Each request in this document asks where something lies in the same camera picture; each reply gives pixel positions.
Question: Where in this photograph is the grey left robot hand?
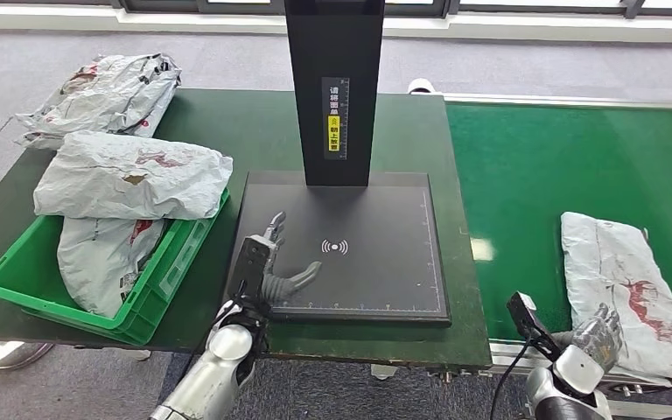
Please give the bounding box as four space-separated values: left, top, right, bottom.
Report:
260 211 323 304

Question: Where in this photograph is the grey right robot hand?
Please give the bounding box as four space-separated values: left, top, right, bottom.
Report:
550 303 624 374

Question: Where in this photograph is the grey parcel red deer print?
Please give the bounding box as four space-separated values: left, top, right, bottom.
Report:
560 211 672 381

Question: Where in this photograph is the grey parcel with brown tear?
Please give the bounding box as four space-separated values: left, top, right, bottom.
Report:
33 129 235 221

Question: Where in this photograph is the white parcel black red print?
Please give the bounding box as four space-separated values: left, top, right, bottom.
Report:
57 217 169 319

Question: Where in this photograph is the black inbound scanner machine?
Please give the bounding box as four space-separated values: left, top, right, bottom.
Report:
226 0 453 327

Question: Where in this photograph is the green conveyor belt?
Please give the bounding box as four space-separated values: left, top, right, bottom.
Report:
445 101 672 358

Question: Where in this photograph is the flat grey parcel red dot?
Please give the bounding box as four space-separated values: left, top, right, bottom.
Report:
14 107 169 152

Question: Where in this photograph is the green plastic crate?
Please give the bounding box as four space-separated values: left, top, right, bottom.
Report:
0 188 232 347

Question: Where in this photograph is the dark green table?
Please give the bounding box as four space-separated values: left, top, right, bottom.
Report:
0 87 494 371

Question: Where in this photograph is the yellow black ruler label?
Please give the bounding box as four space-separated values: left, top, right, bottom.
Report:
321 76 351 160

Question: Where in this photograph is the chrome table foot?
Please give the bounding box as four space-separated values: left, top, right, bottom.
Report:
0 339 56 370

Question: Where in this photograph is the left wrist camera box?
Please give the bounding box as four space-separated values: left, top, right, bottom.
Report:
226 234 279 304

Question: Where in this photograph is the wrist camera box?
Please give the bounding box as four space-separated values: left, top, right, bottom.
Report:
226 234 279 304
507 291 564 361

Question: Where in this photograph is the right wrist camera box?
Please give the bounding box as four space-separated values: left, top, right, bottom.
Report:
507 291 564 361

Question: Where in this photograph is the aluminium conveyor frame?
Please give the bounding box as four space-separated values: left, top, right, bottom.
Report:
428 91 672 420

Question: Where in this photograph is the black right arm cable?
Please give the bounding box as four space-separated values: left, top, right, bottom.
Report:
489 336 537 420

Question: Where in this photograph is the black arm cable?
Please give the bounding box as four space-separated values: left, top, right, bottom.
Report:
489 336 537 420
187 298 242 375

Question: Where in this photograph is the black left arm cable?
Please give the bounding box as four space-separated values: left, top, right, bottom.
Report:
187 298 242 375

